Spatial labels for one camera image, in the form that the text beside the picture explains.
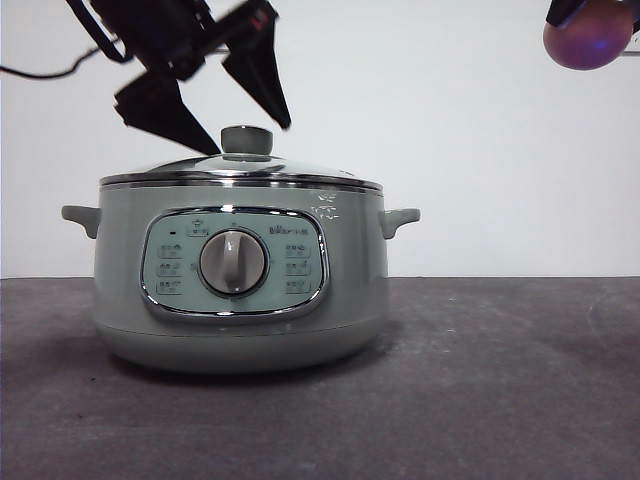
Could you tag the brown egg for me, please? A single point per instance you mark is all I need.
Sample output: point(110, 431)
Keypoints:
point(587, 40)

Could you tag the glass lid with green knob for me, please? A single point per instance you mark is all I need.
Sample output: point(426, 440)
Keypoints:
point(246, 140)

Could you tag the sage green electric cooking pot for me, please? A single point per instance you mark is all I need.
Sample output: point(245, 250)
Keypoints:
point(120, 280)

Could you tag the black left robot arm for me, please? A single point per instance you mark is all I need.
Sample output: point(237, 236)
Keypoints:
point(150, 30)

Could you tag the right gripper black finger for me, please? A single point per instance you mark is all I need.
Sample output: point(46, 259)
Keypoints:
point(565, 10)

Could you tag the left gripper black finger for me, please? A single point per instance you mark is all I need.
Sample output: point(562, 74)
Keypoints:
point(260, 75)
point(155, 107)

